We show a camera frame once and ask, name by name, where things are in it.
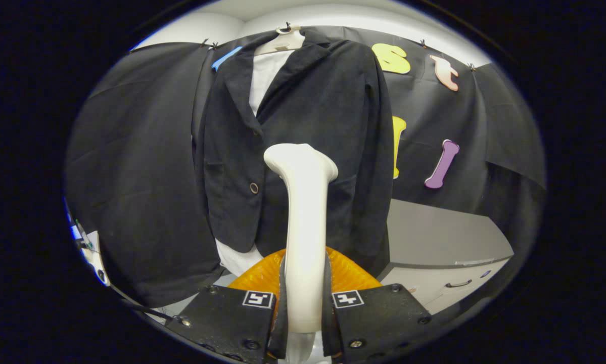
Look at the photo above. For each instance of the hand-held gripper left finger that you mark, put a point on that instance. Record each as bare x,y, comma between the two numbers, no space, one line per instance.
281,333

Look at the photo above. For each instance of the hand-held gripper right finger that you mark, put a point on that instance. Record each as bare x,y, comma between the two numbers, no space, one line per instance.
328,328

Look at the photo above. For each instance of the black blazer jacket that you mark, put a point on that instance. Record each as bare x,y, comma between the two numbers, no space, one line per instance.
323,101

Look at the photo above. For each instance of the white shirt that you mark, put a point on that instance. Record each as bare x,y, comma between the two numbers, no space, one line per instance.
265,76

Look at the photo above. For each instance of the white clothes hanger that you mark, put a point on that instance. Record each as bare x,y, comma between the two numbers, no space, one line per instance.
285,41

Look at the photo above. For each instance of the grey cabinet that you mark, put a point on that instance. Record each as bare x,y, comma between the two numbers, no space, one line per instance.
434,232

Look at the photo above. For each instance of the white plastic object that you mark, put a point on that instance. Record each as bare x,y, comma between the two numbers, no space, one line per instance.
94,253

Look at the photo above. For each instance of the black backdrop cloth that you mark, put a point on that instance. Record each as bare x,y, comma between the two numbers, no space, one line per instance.
141,151

